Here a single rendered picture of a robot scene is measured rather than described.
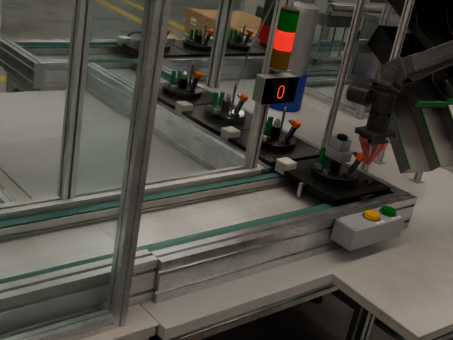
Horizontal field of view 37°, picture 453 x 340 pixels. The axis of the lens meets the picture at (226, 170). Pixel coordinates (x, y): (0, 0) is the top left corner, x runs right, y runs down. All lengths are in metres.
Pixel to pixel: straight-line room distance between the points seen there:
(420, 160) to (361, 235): 0.50
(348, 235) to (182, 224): 0.41
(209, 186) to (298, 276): 0.35
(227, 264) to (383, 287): 0.40
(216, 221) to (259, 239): 0.17
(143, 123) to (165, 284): 0.40
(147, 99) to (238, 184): 0.74
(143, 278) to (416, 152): 1.06
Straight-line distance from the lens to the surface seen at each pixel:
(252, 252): 1.55
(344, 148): 1.92
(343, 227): 1.72
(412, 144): 2.15
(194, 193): 1.74
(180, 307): 1.43
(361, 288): 1.66
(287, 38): 1.77
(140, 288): 1.41
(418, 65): 1.79
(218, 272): 1.51
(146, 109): 1.15
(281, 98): 1.82
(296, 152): 2.08
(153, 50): 1.12
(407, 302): 1.67
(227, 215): 1.71
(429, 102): 2.05
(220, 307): 1.46
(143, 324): 1.37
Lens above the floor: 1.67
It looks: 22 degrees down
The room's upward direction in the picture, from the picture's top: 11 degrees clockwise
